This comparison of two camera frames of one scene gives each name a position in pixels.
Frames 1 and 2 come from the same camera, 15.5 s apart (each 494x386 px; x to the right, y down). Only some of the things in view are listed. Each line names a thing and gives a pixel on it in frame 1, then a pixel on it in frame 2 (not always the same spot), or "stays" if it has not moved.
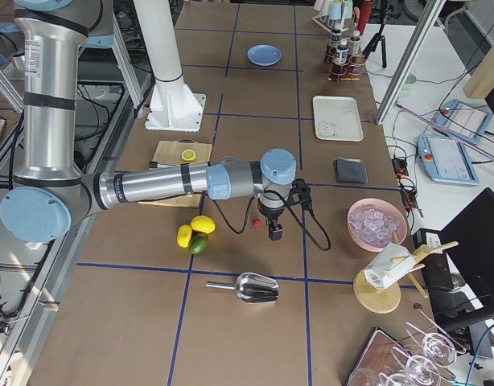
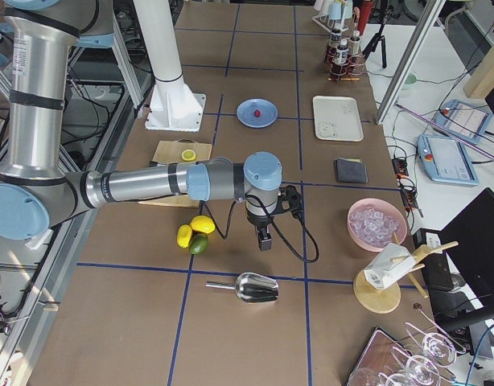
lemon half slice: x=188 y=155 stays
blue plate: x=264 y=55 -> x=244 y=112
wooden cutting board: x=170 y=152 stays
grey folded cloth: x=350 y=170 stays
